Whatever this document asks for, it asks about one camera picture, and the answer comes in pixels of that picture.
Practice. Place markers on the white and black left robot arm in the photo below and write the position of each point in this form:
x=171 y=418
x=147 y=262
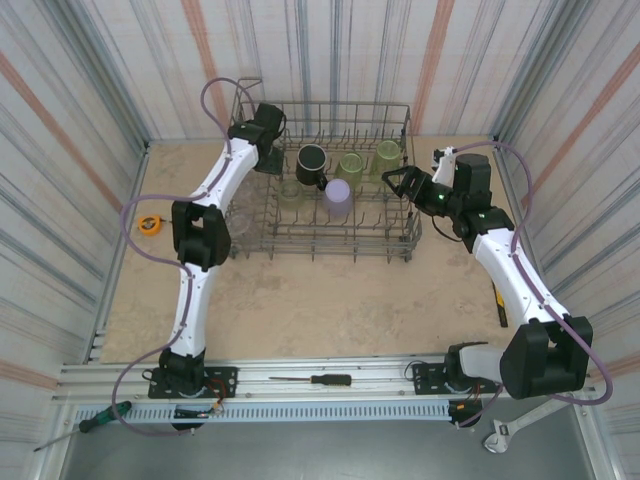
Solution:
x=225 y=170

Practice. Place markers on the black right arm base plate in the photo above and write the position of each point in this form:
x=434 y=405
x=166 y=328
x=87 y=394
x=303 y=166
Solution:
x=425 y=377

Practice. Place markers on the aluminium mounting rail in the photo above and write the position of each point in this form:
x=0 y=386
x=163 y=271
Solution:
x=350 y=367

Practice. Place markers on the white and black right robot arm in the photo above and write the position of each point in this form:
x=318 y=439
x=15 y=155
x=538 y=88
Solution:
x=515 y=275

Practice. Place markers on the pale yellow-green translucent cup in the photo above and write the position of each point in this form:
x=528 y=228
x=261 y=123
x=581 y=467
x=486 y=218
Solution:
x=387 y=157

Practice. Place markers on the clear faceted plastic cup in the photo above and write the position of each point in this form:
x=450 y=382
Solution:
x=241 y=223

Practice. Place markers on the purple plastic cup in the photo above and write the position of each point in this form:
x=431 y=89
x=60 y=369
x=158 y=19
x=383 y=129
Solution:
x=337 y=197

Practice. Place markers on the black ceramic mug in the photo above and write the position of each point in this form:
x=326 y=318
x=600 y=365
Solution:
x=311 y=160

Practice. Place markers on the green translucent cup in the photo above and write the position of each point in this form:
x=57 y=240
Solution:
x=291 y=196
x=350 y=170

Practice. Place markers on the silver adjustable wrench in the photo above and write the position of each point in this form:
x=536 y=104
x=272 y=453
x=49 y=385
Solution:
x=500 y=435

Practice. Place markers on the orange tape roll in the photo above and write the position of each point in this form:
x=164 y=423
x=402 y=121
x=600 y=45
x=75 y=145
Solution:
x=148 y=226

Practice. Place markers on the black and yellow utility knife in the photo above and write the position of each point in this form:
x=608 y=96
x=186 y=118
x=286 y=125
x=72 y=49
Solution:
x=501 y=310

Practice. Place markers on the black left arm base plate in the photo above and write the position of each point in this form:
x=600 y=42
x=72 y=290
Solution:
x=225 y=375

